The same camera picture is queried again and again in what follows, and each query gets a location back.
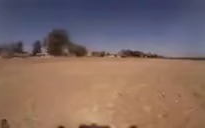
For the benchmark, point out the row of distant trees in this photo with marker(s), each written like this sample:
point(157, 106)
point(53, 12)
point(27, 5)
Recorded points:
point(133, 53)

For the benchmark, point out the large dark tree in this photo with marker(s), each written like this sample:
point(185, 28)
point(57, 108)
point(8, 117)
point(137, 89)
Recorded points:
point(58, 41)

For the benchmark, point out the robot's own part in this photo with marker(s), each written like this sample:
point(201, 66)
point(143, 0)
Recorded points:
point(94, 126)

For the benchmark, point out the small dark tree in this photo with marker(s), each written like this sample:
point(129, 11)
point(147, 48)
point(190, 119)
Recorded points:
point(36, 47)

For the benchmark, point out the dark bushes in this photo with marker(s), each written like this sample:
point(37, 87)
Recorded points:
point(6, 50)

